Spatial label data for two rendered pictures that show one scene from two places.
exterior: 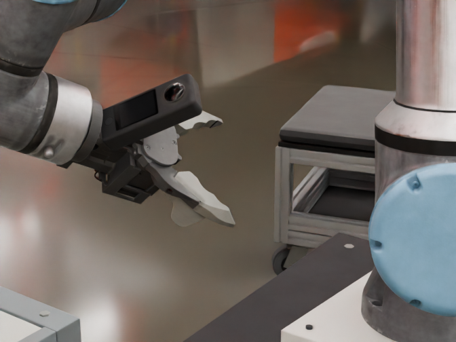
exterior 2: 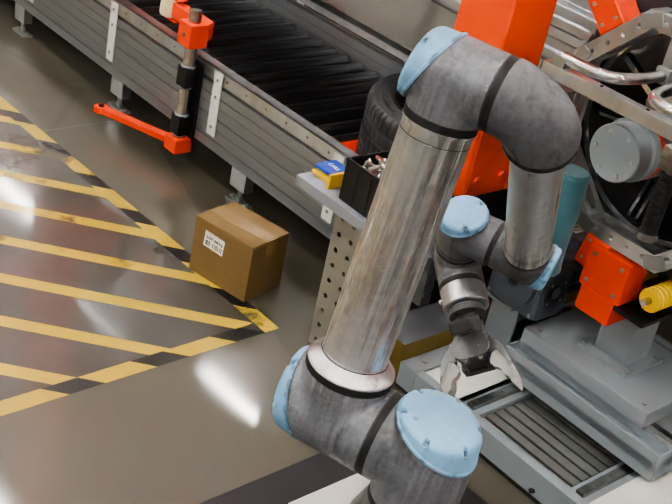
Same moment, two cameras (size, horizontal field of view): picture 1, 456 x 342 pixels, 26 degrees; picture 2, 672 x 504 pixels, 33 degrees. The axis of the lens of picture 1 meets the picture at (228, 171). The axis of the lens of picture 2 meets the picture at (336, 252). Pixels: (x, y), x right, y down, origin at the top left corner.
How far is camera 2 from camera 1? 2.19 m
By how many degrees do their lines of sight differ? 86
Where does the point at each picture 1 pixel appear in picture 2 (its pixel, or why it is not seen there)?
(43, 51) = (443, 250)
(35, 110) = (441, 277)
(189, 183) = (450, 371)
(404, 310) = not seen: hidden behind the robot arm
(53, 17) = (441, 236)
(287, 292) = not seen: outside the picture
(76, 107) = (451, 291)
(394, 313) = not seen: hidden behind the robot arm
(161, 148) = (463, 348)
